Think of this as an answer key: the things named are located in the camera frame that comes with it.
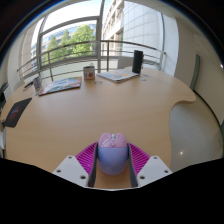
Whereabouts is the pink and lilac computer mouse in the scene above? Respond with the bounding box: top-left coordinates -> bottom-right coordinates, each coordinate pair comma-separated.
97,132 -> 130,176

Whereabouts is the red and black magazine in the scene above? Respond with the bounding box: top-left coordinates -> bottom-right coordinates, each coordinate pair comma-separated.
38,76 -> 83,97

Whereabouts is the white plastic chair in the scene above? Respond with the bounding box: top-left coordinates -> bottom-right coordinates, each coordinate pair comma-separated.
13,79 -> 26,92

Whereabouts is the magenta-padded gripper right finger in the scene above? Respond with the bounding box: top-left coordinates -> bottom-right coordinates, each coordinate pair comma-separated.
127,142 -> 173,188

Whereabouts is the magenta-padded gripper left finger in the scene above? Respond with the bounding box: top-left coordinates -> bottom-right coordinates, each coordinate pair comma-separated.
52,142 -> 99,188

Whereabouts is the black and white printer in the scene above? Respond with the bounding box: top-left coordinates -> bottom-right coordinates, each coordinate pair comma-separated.
0,82 -> 9,113

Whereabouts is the black upright box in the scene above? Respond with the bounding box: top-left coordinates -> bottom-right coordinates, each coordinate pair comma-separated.
131,49 -> 145,75

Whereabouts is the small white printed cup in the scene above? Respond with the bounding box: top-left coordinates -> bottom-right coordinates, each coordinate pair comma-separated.
83,65 -> 96,81

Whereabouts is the grey metal railing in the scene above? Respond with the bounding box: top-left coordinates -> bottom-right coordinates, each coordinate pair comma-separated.
16,39 -> 167,82

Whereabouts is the white window frame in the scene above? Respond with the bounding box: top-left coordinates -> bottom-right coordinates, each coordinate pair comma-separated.
35,0 -> 105,73

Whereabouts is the white open booklet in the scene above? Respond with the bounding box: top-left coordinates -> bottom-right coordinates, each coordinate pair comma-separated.
96,68 -> 140,84

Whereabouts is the black mouse pad red print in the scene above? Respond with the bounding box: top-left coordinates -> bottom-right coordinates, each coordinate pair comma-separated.
2,97 -> 33,129

